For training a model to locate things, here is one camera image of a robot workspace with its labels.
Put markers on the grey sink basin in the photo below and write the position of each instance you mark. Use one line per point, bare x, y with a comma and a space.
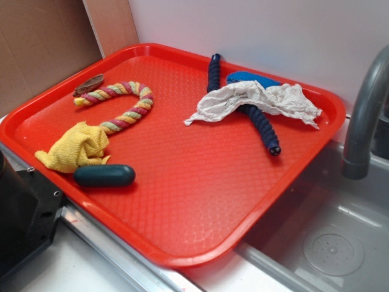
326, 232

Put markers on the dark green oval block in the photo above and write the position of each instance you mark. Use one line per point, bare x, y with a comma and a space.
113, 175

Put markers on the blue flat object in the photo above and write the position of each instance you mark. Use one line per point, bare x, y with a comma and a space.
242, 76

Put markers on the yellow cloth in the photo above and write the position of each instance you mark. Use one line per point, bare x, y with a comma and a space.
80, 146

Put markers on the brown leaf-shaped piece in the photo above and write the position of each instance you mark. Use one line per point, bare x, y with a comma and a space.
89, 85

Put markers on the white crumpled cloth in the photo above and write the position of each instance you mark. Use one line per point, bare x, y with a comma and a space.
286, 100

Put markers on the grey faucet spout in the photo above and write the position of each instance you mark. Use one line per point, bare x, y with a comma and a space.
368, 127

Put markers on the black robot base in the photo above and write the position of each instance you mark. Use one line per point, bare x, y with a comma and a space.
30, 208

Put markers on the brown cardboard panel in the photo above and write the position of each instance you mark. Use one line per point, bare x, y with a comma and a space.
45, 42

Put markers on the red plastic tray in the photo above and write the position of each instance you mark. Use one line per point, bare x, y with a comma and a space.
198, 188

